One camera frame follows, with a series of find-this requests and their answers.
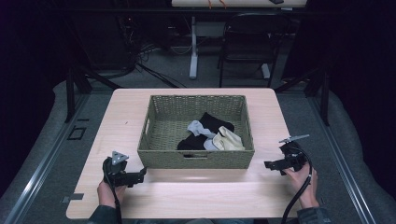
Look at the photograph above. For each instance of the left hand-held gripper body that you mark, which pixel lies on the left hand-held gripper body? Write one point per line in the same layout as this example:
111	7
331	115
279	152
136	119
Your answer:
115	171

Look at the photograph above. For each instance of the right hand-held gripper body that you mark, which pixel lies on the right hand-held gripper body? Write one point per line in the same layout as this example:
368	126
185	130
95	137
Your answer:
293	157

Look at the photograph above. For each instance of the person's left hand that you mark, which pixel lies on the person's left hand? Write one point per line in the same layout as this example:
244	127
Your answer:
107	193

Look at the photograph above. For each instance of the person's right hand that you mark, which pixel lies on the person's right hand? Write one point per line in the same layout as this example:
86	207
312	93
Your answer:
306	186

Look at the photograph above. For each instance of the grey tape strip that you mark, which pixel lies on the grey tape strip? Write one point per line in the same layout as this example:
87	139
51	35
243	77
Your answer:
76	196

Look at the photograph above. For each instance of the cream sock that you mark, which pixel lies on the cream sock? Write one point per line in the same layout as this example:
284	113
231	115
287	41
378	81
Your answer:
230	141

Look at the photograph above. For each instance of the green woven basket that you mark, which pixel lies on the green woven basket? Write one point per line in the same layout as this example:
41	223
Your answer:
168	124

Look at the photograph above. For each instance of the black metal stand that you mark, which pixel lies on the black metal stand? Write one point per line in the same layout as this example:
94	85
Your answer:
325	99
70	93

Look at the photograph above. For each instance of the black sock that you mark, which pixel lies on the black sock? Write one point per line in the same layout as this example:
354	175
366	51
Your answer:
214	121

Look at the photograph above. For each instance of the grey sock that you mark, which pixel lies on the grey sock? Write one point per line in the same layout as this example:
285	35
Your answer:
196	127

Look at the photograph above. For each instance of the black folding chair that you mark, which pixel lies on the black folding chair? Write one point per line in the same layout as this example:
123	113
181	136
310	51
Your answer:
252	46

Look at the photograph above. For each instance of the white desk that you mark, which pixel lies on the white desk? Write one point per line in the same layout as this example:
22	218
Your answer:
193	46

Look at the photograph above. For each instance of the metal floor rail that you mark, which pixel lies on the metal floor rail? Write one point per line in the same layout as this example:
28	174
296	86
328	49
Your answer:
342	168
40	174

